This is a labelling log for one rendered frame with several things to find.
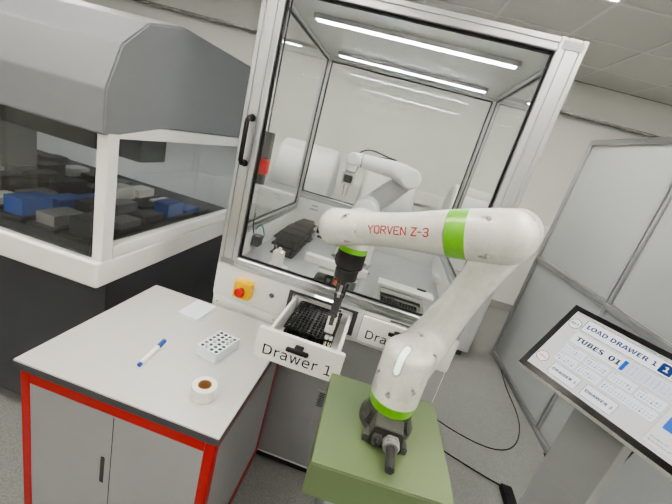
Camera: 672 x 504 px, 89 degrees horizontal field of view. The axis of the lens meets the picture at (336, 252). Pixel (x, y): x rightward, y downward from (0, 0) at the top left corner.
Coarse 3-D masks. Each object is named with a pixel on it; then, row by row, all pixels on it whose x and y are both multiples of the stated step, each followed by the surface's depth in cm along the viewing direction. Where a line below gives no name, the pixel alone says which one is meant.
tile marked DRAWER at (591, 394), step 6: (588, 384) 111; (582, 390) 111; (588, 390) 110; (594, 390) 109; (582, 396) 110; (588, 396) 109; (594, 396) 108; (600, 396) 108; (606, 396) 107; (594, 402) 107; (600, 402) 107; (606, 402) 106; (612, 402) 105; (600, 408) 106; (606, 408) 105; (612, 408) 104
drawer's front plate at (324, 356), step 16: (272, 336) 110; (288, 336) 109; (256, 352) 113; (272, 352) 112; (288, 352) 110; (320, 352) 108; (336, 352) 108; (304, 368) 111; (320, 368) 110; (336, 368) 109
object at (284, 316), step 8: (296, 296) 144; (288, 304) 135; (296, 304) 145; (320, 304) 143; (288, 312) 135; (344, 312) 142; (280, 320) 125; (344, 320) 143; (280, 328) 129; (344, 328) 141; (336, 336) 134; (344, 336) 124; (336, 344) 128
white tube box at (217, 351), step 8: (216, 336) 121; (224, 336) 122; (232, 336) 123; (200, 344) 115; (216, 344) 117; (224, 344) 118; (232, 344) 119; (200, 352) 114; (208, 352) 113; (216, 352) 114; (224, 352) 116; (208, 360) 113; (216, 360) 113
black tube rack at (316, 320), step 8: (304, 304) 138; (312, 304) 140; (296, 312) 130; (304, 312) 132; (312, 312) 139; (320, 312) 135; (288, 320) 124; (296, 320) 125; (304, 320) 126; (312, 320) 129; (320, 320) 129; (304, 328) 122; (312, 328) 123; (320, 328) 124; (336, 328) 127; (304, 336) 122; (320, 344) 120
